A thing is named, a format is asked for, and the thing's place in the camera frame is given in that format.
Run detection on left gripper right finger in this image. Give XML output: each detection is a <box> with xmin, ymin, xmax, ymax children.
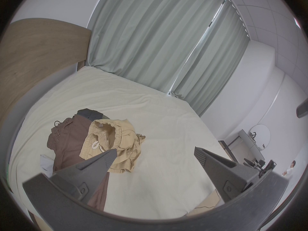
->
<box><xmin>194</xmin><ymin>147</ymin><xmax>260</xmax><ymax>204</ymax></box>

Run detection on black cable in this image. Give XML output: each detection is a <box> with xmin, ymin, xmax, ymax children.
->
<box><xmin>194</xmin><ymin>191</ymin><xmax>222</xmax><ymax>210</ymax></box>

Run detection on dark grey garment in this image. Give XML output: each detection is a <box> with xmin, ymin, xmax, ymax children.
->
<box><xmin>77</xmin><ymin>108</ymin><xmax>111</xmax><ymax>122</ymax></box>

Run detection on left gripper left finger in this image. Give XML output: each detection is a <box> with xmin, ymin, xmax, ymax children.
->
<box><xmin>51</xmin><ymin>149</ymin><xmax>118</xmax><ymax>203</ymax></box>

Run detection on brown shorts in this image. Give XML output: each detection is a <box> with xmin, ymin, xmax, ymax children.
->
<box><xmin>46</xmin><ymin>116</ymin><xmax>111</xmax><ymax>212</ymax></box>

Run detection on person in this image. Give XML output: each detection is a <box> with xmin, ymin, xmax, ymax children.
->
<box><xmin>282</xmin><ymin>160</ymin><xmax>297</xmax><ymax>177</ymax></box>

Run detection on grey-green curtain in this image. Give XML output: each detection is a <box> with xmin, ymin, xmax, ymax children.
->
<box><xmin>168</xmin><ymin>0</ymin><xmax>251</xmax><ymax>117</ymax></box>
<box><xmin>86</xmin><ymin>0</ymin><xmax>228</xmax><ymax>96</ymax></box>

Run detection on beige shorts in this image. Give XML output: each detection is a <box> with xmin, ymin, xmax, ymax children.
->
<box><xmin>79</xmin><ymin>119</ymin><xmax>146</xmax><ymax>174</ymax></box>

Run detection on white garment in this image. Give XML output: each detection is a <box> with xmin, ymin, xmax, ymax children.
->
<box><xmin>40</xmin><ymin>154</ymin><xmax>56</xmax><ymax>177</ymax></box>

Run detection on bed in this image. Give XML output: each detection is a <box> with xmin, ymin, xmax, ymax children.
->
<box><xmin>0</xmin><ymin>18</ymin><xmax>242</xmax><ymax>226</ymax></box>

